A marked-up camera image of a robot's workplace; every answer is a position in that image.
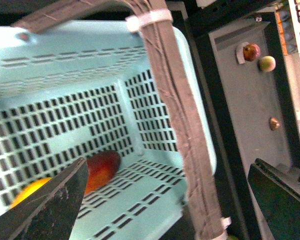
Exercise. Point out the white cable tie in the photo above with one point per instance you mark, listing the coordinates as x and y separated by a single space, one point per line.
135 23
225 222

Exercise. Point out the green peach fruit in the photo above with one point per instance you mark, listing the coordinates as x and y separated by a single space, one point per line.
267 63

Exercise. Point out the light green plastic basket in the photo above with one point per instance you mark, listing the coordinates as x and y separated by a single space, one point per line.
78 89

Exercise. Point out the brown fig fruit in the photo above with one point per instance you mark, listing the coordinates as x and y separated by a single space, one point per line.
251 52

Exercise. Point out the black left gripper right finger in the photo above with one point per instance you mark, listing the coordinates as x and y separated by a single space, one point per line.
278 196

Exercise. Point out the yellow lemon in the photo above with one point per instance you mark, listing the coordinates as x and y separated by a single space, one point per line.
29 190

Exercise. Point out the wooden display cabinet dark frame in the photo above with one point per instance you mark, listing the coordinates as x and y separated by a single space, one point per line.
234 98

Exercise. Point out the small brown fruit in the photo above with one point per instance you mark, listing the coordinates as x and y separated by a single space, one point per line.
274 124

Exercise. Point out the red mango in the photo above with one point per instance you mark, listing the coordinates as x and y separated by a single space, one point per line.
102 168

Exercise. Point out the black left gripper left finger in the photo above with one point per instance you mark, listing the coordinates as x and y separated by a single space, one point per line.
51 211

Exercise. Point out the brown basket handle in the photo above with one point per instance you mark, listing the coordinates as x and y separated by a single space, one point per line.
175 91

